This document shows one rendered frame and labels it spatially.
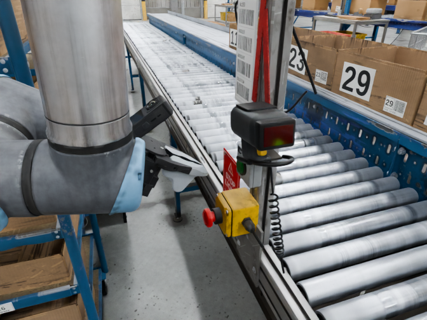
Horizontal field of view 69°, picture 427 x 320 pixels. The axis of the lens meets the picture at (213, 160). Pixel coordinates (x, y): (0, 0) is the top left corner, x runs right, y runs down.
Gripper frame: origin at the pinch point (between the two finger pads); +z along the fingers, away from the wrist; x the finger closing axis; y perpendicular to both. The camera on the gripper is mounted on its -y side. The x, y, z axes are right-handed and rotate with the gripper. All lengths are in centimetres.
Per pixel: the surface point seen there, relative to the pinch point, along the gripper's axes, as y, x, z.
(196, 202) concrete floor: 66, -118, 73
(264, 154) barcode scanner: -8.9, 9.2, 3.4
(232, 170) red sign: 1.0, -8.3, 11.5
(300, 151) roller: -6, -36, 50
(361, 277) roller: 4.5, 16.3, 34.5
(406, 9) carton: -259, -418, 427
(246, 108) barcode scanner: -14.0, 6.8, -2.2
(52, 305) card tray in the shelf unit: 73, -32, -6
